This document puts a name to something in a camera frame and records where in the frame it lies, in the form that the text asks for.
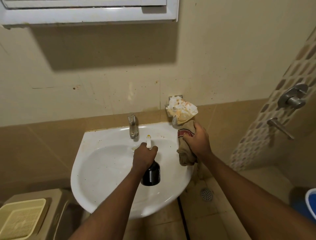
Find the person's right hand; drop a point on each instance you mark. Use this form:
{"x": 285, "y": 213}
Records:
{"x": 200, "y": 142}

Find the black spray bottle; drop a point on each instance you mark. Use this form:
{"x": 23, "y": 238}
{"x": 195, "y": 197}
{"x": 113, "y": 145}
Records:
{"x": 151, "y": 170}

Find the white wall cabinet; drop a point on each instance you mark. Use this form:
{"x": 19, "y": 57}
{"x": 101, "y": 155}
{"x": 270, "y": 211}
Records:
{"x": 88, "y": 11}

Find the beige toilet cistern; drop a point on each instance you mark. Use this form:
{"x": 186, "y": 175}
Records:
{"x": 53, "y": 212}

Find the beige plastic basket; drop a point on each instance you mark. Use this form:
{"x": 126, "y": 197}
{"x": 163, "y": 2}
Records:
{"x": 21, "y": 218}

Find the chrome shower mixer valve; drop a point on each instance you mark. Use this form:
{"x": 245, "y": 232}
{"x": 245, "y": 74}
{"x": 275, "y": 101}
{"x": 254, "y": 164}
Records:
{"x": 293, "y": 96}

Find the brown cleaning cloth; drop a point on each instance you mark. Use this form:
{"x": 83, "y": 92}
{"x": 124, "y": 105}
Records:
{"x": 186, "y": 145}

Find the person's right fingers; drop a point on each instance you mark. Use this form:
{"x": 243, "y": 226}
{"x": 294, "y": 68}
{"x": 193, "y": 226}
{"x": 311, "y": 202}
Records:
{"x": 191, "y": 136}

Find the person's left fingers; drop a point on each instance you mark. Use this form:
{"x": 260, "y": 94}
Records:
{"x": 153, "y": 152}

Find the person's right forearm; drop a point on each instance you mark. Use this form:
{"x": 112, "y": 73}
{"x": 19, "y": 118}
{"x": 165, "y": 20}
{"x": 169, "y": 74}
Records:
{"x": 251, "y": 200}

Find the person's left hand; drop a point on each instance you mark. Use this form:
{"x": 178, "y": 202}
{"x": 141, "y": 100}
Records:
{"x": 142, "y": 158}

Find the white ceramic wash basin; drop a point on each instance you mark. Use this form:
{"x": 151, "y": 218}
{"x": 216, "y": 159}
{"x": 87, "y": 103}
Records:
{"x": 116, "y": 168}

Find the chrome basin tap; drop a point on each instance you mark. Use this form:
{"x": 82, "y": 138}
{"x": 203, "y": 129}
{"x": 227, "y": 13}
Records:
{"x": 132, "y": 126}

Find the person's left forearm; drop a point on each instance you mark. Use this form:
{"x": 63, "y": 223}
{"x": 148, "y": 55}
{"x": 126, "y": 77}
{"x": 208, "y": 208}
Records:
{"x": 108, "y": 207}

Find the chrome wall tap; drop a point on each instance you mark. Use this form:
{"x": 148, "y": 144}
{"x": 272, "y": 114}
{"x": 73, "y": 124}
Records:
{"x": 280, "y": 127}

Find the blue bucket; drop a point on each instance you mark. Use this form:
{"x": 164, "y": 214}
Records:
{"x": 310, "y": 204}

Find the round floor drain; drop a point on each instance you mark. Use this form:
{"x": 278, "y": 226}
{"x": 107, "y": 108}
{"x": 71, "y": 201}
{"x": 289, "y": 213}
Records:
{"x": 206, "y": 194}

